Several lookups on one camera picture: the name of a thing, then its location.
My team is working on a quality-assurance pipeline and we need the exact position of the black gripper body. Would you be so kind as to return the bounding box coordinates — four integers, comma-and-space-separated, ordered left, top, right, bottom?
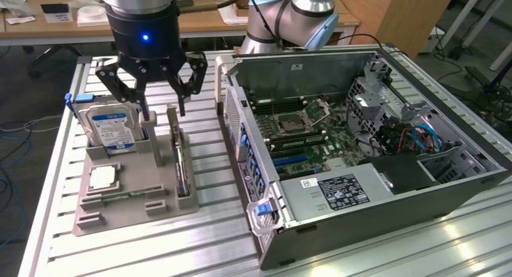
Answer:
105, 2, 190, 86

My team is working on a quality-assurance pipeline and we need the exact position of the graphics card with black fan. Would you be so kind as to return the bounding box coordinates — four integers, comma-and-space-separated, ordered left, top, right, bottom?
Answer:
166, 104, 193, 197

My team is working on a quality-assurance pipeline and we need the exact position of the white box with tape roll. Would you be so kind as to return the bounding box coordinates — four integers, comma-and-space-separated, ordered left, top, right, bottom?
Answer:
77, 5, 111, 28

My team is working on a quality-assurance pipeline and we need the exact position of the hard disk with blue label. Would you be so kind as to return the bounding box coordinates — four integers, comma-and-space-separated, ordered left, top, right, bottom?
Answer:
75, 104, 146, 155

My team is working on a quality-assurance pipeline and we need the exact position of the black chair base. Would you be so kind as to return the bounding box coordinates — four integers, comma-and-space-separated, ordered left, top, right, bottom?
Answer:
23, 44, 86, 79

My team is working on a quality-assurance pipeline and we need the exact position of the white paper stack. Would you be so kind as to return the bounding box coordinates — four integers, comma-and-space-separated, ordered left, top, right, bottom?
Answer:
218, 2, 250, 26

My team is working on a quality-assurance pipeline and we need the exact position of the white box with black label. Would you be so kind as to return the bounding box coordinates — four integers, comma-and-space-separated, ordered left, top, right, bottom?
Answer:
42, 3, 74, 24

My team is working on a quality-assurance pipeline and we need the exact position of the wooden desk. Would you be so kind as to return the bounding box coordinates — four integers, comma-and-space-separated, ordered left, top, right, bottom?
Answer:
0, 0, 362, 47

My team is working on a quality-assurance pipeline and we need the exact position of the CPU socket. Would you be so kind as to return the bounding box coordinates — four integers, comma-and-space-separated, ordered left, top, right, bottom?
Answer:
275, 112, 310, 137

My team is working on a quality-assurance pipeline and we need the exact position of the silver CPU chip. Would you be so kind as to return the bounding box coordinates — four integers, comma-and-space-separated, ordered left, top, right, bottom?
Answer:
89, 166, 119, 189

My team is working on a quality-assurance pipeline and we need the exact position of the clear plastic bag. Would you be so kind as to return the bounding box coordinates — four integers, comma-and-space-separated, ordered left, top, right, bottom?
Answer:
0, 0, 38, 17

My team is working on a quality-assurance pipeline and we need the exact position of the installed black RAM stick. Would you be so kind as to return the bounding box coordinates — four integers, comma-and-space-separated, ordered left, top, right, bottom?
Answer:
270, 134, 329, 148

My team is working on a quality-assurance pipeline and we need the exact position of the open metal socket cover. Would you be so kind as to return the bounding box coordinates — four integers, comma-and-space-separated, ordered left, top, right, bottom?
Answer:
302, 98, 334, 125

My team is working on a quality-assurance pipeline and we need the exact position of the green RAM stick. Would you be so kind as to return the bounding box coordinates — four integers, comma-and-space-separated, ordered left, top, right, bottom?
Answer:
102, 191, 147, 201

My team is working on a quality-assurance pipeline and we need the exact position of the blue expansion slot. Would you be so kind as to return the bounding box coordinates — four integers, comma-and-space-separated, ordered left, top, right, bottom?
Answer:
274, 155, 310, 167

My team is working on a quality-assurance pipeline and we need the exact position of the grey printed parts rack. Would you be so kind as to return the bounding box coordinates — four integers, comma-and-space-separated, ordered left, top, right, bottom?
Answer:
71, 118, 199, 237

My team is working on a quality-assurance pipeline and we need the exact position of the green motherboard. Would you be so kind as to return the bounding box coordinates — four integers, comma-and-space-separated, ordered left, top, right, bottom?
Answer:
250, 92, 363, 181

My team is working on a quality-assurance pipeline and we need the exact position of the metal disk bay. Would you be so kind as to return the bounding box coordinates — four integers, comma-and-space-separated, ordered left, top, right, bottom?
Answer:
346, 77, 402, 131

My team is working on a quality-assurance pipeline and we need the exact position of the grey power supply with label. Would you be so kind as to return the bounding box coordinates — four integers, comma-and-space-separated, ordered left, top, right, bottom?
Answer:
279, 164, 398, 223

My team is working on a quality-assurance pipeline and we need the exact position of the open grey PC case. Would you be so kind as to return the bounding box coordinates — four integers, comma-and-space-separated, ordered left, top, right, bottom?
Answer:
215, 43, 512, 271

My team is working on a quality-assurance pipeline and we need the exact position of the blue disk bracket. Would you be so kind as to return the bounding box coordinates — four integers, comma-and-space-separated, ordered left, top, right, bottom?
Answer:
63, 92, 122, 119

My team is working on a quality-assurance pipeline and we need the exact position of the white floor cable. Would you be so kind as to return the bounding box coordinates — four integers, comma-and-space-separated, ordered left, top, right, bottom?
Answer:
0, 115, 66, 133

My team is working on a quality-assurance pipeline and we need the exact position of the blue floor cable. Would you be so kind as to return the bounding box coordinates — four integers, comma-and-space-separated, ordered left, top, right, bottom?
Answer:
0, 130, 35, 248

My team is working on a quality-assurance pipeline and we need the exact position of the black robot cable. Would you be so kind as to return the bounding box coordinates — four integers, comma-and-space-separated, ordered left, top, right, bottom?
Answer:
279, 33, 406, 56

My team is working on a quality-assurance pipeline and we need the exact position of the orange wire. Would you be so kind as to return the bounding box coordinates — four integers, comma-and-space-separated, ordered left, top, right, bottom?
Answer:
398, 127, 418, 154

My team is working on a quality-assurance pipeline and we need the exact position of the blue wire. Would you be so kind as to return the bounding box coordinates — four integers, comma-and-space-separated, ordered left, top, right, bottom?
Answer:
414, 124, 445, 154

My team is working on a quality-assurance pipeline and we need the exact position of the white table frame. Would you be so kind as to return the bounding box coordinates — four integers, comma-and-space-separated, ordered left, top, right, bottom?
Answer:
435, 0, 512, 71

